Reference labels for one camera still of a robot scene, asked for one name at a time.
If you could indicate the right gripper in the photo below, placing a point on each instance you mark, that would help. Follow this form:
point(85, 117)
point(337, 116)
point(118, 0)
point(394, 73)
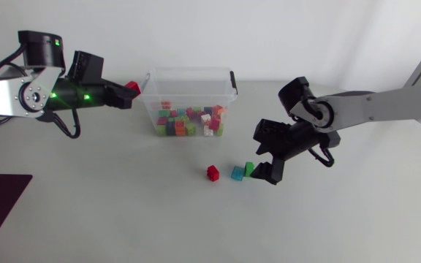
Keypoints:
point(292, 142)

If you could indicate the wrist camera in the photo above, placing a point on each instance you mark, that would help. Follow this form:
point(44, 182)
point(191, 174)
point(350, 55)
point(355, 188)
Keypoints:
point(270, 131)
point(86, 67)

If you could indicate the white toy brick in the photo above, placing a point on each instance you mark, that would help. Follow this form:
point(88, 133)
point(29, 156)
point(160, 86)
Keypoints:
point(206, 118)
point(208, 131)

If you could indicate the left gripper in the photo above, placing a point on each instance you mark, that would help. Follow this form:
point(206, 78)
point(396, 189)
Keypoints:
point(117, 96)

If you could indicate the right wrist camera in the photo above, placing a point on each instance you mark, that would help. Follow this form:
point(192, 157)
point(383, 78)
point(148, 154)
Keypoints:
point(270, 131)

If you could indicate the orange toy brick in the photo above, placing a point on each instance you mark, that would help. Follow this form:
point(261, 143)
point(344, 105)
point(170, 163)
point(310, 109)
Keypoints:
point(180, 128)

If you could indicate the red toy brick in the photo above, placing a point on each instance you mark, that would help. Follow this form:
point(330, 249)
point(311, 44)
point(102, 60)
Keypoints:
point(134, 87)
point(213, 173)

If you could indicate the green toy brick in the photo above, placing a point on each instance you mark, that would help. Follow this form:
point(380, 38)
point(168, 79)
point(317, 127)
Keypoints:
point(249, 169)
point(191, 129)

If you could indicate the clear plastic container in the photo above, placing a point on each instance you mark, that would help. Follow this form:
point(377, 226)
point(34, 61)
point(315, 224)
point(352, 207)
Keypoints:
point(188, 87)

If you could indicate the pile of toy bricks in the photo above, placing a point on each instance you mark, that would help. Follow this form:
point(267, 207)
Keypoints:
point(174, 118)

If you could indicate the blue toy brick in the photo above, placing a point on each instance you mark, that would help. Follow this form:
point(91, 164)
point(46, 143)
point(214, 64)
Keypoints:
point(237, 174)

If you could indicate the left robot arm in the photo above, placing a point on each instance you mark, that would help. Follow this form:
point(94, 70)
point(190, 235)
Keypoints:
point(2, 95)

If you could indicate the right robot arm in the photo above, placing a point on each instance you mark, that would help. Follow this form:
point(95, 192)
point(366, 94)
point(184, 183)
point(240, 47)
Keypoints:
point(378, 104)

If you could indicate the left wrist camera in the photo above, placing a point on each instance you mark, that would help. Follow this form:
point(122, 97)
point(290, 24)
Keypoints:
point(86, 67)

